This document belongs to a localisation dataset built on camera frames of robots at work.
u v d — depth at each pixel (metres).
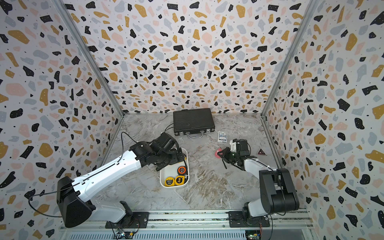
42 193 0.64
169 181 0.84
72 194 0.39
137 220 0.73
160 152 0.56
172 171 0.88
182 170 0.88
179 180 0.84
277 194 0.44
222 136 1.06
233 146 0.87
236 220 0.73
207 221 0.75
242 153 0.73
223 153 0.84
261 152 1.00
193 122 1.14
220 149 1.02
